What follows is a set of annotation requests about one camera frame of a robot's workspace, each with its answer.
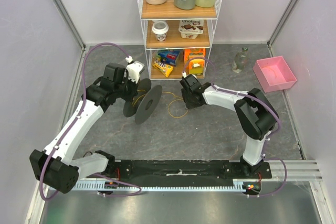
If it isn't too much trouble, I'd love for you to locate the pink plastic bin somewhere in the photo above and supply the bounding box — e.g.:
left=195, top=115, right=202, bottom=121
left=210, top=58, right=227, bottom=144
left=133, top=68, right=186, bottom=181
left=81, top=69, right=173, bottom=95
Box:
left=253, top=56, right=297, bottom=93

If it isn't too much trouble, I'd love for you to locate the yellow green sponge pack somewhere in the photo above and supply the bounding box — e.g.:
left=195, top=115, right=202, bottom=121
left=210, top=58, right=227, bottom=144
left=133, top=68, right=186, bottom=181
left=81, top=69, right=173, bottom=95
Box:
left=188, top=57, right=205, bottom=76

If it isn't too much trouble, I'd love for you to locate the orange snack box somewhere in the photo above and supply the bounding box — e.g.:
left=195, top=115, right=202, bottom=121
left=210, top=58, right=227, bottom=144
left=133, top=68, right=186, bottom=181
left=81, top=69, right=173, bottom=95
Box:
left=183, top=48, right=206, bottom=69

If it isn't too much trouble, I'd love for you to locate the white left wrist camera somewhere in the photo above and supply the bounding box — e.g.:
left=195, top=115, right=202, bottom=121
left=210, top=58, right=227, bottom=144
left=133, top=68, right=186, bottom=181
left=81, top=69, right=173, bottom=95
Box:
left=125, top=56, right=145, bottom=83

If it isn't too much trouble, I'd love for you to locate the blue snack box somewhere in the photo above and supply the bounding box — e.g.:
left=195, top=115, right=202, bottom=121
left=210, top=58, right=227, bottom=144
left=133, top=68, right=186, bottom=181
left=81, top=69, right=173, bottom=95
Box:
left=156, top=49, right=181, bottom=67

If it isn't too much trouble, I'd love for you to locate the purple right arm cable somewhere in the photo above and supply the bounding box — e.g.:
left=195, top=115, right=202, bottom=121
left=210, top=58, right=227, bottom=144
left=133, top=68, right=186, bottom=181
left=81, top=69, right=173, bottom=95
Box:
left=181, top=57, right=288, bottom=198

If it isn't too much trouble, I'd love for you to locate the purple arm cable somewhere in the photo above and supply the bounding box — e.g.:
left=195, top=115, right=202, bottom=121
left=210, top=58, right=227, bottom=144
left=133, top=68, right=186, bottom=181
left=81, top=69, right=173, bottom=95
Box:
left=181, top=57, right=288, bottom=198
left=39, top=42, right=142, bottom=201

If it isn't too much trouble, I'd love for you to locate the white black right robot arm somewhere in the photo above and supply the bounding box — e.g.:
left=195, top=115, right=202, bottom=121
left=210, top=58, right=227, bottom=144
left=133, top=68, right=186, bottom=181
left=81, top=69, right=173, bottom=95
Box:
left=180, top=74, right=280, bottom=179

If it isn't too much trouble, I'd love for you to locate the white wire wooden shelf rack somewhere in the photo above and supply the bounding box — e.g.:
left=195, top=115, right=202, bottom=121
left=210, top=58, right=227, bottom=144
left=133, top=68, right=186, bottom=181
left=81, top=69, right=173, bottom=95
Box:
left=137, top=0, right=222, bottom=80

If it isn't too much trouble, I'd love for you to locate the yellow cable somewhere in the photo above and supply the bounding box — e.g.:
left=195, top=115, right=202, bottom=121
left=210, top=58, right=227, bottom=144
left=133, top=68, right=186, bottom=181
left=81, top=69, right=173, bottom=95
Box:
left=131, top=89, right=189, bottom=119

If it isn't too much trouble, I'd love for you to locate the yellow M&M candy bag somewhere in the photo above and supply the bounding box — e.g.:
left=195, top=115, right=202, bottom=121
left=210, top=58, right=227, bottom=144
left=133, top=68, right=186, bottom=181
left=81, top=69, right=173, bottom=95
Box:
left=152, top=60, right=174, bottom=78

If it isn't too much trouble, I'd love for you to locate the Chobani yogurt tub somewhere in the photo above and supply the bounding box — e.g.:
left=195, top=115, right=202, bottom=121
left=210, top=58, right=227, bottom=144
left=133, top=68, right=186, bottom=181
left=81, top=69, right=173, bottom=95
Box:
left=178, top=19, right=204, bottom=39

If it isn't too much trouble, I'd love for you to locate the slotted cable duct rail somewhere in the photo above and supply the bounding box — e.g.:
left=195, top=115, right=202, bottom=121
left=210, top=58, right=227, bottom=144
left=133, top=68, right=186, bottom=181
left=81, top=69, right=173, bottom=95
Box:
left=72, top=179, right=255, bottom=193

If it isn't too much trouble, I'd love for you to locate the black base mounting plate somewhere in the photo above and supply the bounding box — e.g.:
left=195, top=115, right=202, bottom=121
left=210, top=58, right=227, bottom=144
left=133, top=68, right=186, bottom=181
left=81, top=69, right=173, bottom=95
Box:
left=106, top=159, right=272, bottom=187

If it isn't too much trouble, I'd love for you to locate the white yogurt cup with lid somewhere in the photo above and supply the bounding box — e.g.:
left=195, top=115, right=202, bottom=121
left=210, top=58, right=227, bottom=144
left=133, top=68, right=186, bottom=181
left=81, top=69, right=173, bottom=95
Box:
left=152, top=20, right=169, bottom=42

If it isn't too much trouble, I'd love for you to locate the clear glass bottle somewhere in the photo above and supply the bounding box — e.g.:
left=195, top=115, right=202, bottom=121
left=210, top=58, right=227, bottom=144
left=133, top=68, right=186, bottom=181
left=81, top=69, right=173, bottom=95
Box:
left=232, top=47, right=248, bottom=73

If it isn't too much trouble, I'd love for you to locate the black cable spool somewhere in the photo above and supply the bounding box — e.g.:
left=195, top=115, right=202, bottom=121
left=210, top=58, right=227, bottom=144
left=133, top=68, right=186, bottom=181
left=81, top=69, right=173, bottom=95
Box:
left=123, top=78, right=162, bottom=124

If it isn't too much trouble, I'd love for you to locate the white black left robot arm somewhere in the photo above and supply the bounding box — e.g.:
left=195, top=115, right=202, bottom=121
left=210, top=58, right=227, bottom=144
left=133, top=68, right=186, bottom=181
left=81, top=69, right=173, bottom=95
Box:
left=29, top=61, right=144, bottom=194

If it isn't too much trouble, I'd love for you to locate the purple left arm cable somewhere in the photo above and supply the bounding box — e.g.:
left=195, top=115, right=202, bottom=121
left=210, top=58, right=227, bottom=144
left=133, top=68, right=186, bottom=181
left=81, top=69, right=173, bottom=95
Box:
left=39, top=42, right=142, bottom=201

